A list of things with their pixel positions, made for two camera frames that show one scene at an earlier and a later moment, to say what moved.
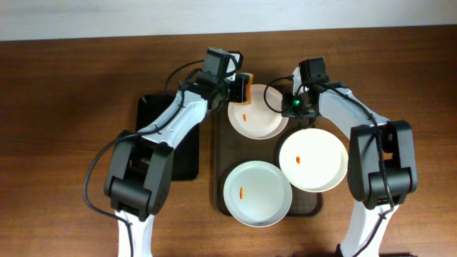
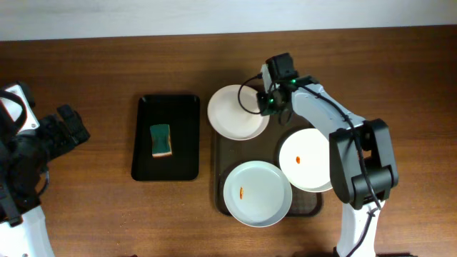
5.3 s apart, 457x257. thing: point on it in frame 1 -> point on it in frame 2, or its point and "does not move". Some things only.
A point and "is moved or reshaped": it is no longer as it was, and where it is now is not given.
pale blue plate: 257,193 does not move
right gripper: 298,111 -> 263,105
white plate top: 257,121 is moved or reshaped
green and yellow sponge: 249,87 is moved or reshaped
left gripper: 241,89 -> 71,125
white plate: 313,160 does not move
